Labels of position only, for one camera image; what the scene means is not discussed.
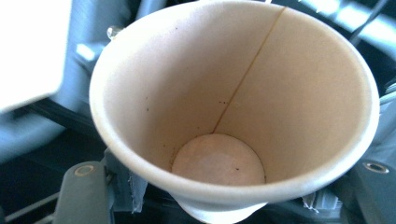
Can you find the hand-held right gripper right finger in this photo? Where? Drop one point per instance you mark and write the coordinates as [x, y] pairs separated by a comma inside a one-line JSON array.
[[370, 193]]

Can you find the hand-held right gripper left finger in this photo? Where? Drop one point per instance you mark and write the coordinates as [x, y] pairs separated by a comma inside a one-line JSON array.
[[84, 193]]

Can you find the brown paper cup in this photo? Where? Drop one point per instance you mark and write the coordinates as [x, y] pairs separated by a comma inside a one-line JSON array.
[[218, 93]]

